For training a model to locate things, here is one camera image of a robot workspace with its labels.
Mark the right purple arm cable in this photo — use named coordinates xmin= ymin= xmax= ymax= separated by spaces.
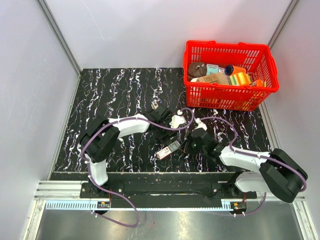
xmin=194 ymin=116 xmax=308 ymax=217

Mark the red white staple box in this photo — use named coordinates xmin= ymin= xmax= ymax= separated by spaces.
xmin=156 ymin=140 xmax=181 ymax=160

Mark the small orange packet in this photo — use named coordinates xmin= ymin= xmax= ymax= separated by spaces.
xmin=250 ymin=79 xmax=266 ymax=87

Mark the teal white small box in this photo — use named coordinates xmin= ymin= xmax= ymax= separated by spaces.
xmin=206 ymin=63 xmax=219 ymax=75

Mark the brown cardboard package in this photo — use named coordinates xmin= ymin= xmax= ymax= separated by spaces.
xmin=190 ymin=72 xmax=230 ymax=86

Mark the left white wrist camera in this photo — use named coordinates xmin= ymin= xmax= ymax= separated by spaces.
xmin=169 ymin=110 xmax=187 ymax=129

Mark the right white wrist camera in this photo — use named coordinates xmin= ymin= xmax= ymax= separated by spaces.
xmin=194 ymin=118 xmax=208 ymax=131

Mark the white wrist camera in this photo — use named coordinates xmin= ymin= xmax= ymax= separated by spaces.
xmin=194 ymin=118 xmax=208 ymax=131
xmin=169 ymin=110 xmax=187 ymax=129

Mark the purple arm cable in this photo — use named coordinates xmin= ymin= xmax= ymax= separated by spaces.
xmin=80 ymin=107 xmax=195 ymax=228
xmin=194 ymin=116 xmax=308 ymax=217

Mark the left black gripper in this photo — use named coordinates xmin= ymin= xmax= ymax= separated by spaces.
xmin=155 ymin=116 xmax=179 ymax=146

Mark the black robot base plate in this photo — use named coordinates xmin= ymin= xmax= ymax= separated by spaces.
xmin=79 ymin=171 xmax=258 ymax=209

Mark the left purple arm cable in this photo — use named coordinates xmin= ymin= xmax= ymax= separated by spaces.
xmin=80 ymin=107 xmax=195 ymax=228

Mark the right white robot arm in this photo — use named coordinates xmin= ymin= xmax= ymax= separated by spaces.
xmin=186 ymin=128 xmax=308 ymax=203

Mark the orange bottle blue cap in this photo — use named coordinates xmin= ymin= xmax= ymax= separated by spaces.
xmin=224 ymin=64 xmax=247 ymax=76

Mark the red plastic shopping basket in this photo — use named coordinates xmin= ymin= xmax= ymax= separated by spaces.
xmin=183 ymin=40 xmax=279 ymax=111

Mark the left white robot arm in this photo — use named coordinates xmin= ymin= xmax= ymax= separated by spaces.
xmin=80 ymin=106 xmax=187 ymax=198

